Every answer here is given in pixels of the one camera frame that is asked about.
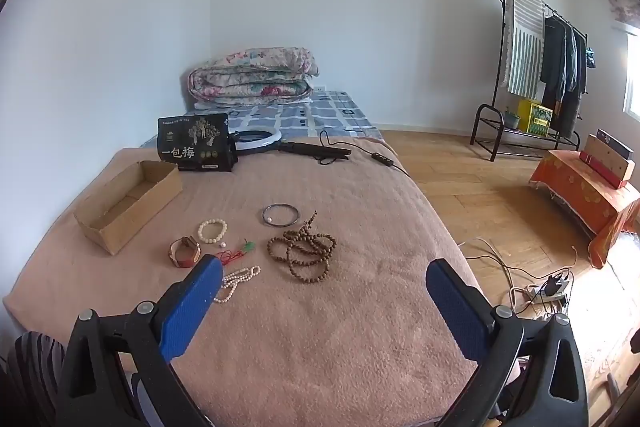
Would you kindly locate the dark bangle with pearl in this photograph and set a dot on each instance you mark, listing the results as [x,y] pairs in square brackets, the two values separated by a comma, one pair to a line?
[270,222]

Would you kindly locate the blue patterned bed sheet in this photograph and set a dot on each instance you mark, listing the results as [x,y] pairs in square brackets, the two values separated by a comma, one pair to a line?
[310,114]

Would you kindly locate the black snack bag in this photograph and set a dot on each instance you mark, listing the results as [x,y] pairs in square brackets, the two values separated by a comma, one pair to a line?
[195,142]

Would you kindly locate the folded floral quilt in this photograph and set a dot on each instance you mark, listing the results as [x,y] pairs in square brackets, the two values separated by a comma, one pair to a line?
[250,74]

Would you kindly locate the orange cloth covered table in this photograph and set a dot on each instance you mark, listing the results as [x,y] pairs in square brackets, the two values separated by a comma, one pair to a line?
[580,192]

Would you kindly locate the black metal clothes rack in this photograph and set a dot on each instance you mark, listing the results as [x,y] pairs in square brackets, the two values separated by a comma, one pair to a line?
[482,109]

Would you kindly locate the dark hanging clothes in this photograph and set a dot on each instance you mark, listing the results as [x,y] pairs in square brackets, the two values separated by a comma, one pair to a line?
[562,67]

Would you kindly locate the cardboard box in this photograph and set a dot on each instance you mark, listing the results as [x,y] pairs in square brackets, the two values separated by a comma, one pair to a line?
[125,207]

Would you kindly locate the bright window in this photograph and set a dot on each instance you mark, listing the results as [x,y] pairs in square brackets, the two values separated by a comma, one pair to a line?
[634,72]

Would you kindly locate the striped towel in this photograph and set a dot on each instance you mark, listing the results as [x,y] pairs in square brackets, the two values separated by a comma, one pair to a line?
[522,42]

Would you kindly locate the yellow crate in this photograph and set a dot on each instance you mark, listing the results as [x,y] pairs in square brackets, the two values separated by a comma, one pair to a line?
[534,117]

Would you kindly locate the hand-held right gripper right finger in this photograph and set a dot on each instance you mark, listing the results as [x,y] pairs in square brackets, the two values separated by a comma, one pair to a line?
[457,307]

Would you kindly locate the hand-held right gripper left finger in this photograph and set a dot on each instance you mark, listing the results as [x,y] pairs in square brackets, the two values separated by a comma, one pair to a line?
[192,302]

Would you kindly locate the small grey pot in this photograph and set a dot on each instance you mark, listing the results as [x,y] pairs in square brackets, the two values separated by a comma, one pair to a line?
[511,119]

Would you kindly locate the black folded tripod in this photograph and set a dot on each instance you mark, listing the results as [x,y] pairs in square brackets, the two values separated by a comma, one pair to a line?
[315,151]

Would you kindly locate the white power strip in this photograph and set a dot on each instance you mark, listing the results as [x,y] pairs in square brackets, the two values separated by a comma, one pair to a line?
[542,298]

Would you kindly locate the black charger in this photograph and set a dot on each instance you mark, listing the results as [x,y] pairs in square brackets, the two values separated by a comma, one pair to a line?
[556,284]

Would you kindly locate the dark striped clothing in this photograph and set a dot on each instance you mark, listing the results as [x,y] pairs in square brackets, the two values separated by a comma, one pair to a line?
[35,372]

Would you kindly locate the red flat box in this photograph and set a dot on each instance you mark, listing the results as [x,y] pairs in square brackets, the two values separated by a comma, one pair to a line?
[597,167]

